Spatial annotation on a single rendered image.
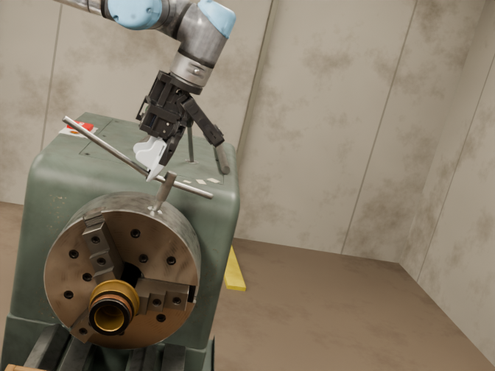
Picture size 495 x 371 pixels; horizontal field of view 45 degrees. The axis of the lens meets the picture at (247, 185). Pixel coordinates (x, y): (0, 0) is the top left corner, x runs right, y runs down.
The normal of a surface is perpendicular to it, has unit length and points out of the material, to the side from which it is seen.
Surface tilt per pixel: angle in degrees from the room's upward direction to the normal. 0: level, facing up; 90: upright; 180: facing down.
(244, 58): 90
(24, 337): 90
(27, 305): 90
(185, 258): 90
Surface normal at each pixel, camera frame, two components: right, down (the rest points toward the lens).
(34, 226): 0.04, 0.29
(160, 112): 0.28, 0.39
